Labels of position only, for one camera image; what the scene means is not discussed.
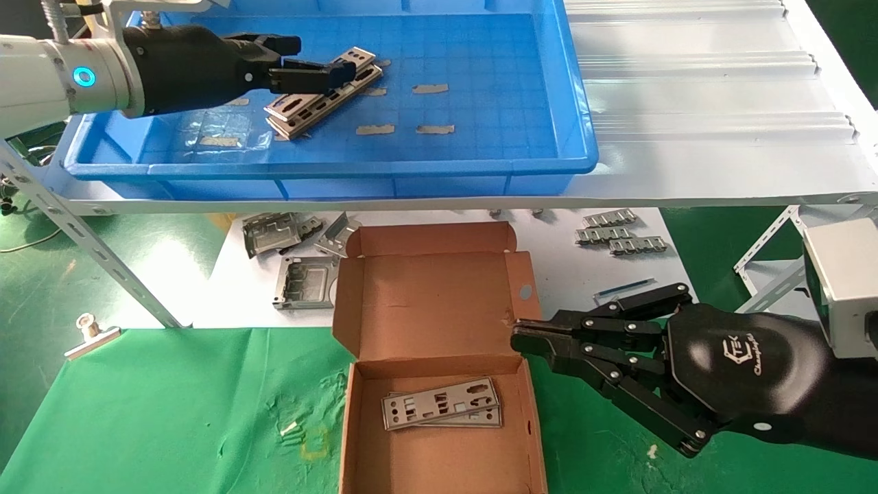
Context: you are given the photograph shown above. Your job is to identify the blue plastic tray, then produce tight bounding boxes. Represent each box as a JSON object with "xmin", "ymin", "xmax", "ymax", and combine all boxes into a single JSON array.
[{"xmin": 63, "ymin": 0, "xmax": 599, "ymax": 201}]

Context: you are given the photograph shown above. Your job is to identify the dark thin rod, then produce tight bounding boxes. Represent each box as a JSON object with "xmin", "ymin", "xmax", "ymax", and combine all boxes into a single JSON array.
[{"xmin": 593, "ymin": 277, "xmax": 656, "ymax": 301}]

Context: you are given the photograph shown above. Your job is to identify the white metal shelf board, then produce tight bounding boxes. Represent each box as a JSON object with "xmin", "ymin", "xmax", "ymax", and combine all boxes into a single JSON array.
[{"xmin": 27, "ymin": 0, "xmax": 878, "ymax": 215}]

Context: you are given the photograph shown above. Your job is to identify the clear tape patch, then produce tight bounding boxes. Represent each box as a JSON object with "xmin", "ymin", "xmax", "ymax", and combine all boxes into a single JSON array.
[{"xmin": 180, "ymin": 110, "xmax": 272, "ymax": 153}]

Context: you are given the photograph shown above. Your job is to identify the small metal clips group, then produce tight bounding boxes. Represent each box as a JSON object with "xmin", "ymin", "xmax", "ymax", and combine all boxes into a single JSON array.
[{"xmin": 608, "ymin": 236, "xmax": 669, "ymax": 256}]

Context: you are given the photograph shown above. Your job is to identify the green table cloth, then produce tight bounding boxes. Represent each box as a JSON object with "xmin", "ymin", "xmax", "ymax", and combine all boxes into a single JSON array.
[{"xmin": 0, "ymin": 317, "xmax": 878, "ymax": 494}]

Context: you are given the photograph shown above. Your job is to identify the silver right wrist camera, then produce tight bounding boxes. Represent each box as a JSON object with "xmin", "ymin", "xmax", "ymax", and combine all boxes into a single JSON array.
[{"xmin": 801, "ymin": 218, "xmax": 878, "ymax": 360}]

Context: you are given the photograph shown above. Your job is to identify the grey corrugated cable conduit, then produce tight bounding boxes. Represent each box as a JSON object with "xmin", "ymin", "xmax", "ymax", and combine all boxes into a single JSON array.
[{"xmin": 40, "ymin": 0, "xmax": 73, "ymax": 43}]

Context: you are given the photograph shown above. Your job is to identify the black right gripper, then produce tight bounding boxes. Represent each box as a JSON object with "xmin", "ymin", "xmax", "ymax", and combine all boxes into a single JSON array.
[{"xmin": 511, "ymin": 283, "xmax": 878, "ymax": 459}]

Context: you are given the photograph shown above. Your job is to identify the notched metal strip part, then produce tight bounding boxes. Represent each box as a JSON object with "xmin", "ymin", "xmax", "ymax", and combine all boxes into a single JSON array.
[
  {"xmin": 582, "ymin": 209, "xmax": 638, "ymax": 228},
  {"xmin": 575, "ymin": 226, "xmax": 635, "ymax": 245}
]

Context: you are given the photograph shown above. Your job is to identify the grey bent metal bracket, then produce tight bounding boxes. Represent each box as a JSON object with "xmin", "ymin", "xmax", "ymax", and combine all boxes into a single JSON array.
[
  {"xmin": 241, "ymin": 212, "xmax": 324, "ymax": 259},
  {"xmin": 313, "ymin": 211, "xmax": 363, "ymax": 259}
]

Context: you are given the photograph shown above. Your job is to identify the open brown cardboard box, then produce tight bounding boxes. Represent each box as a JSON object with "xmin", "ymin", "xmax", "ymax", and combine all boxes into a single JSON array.
[{"xmin": 331, "ymin": 221, "xmax": 548, "ymax": 494}]

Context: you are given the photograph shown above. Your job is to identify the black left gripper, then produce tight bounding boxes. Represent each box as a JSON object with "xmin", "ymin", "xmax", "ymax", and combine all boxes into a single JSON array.
[{"xmin": 123, "ymin": 26, "xmax": 356, "ymax": 117}]

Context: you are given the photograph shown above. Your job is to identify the thin floor cable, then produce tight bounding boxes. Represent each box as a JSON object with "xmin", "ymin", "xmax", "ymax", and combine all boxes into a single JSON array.
[{"xmin": 0, "ymin": 228, "xmax": 64, "ymax": 255}]

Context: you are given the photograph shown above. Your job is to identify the white slotted shelf upright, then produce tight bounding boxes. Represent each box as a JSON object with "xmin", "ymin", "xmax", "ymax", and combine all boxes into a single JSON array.
[
  {"xmin": 733, "ymin": 204, "xmax": 810, "ymax": 315},
  {"xmin": 0, "ymin": 137, "xmax": 185, "ymax": 330}
]

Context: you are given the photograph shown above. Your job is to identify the grey metal frame plate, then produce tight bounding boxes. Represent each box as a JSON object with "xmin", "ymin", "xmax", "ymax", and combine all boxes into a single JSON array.
[{"xmin": 272, "ymin": 255, "xmax": 340, "ymax": 311}]

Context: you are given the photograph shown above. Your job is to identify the silver binder clip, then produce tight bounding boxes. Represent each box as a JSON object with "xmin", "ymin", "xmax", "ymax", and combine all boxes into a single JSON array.
[{"xmin": 64, "ymin": 313, "xmax": 122, "ymax": 362}]

